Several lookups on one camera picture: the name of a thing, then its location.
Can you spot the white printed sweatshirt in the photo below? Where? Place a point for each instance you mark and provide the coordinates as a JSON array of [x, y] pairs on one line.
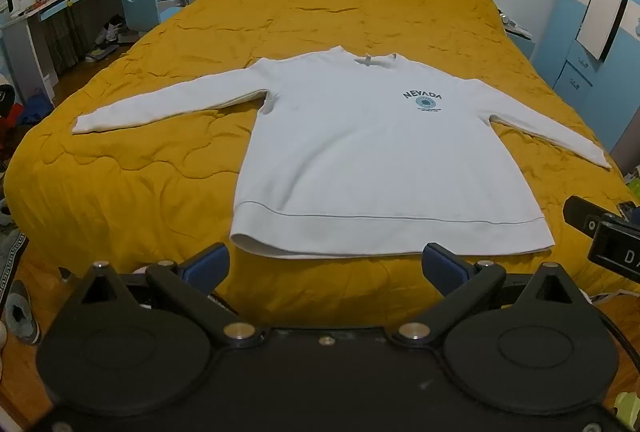
[[350, 152]]

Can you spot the red and black cloth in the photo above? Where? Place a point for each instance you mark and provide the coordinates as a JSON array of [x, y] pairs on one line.
[[9, 117]]

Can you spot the yellow quilted bed cover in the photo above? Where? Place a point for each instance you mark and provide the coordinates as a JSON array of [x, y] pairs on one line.
[[350, 2]]

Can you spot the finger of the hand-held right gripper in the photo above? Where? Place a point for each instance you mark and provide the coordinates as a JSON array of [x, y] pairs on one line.
[[580, 213]]

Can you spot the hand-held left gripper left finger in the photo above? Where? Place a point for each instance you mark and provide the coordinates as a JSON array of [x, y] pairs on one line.
[[209, 264]]

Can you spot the nightstand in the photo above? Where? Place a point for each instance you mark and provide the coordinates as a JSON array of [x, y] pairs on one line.
[[517, 32]]

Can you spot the white sneaker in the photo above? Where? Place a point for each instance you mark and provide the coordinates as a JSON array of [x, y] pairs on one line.
[[102, 53], [114, 31]]

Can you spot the grey sneaker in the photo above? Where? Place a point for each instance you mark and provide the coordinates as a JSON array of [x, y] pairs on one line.
[[22, 312]]

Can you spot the blue wardrobe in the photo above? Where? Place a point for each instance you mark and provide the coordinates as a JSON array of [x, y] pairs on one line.
[[575, 72]]

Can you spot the patterned rug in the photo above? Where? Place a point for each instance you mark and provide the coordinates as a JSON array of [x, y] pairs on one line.
[[11, 257]]

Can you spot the green bag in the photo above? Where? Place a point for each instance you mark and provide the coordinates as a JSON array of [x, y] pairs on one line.
[[634, 182]]

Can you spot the blue cloth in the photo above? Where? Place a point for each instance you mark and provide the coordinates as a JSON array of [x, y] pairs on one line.
[[37, 107]]

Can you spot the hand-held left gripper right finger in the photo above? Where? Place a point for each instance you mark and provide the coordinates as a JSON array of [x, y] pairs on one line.
[[442, 264]]

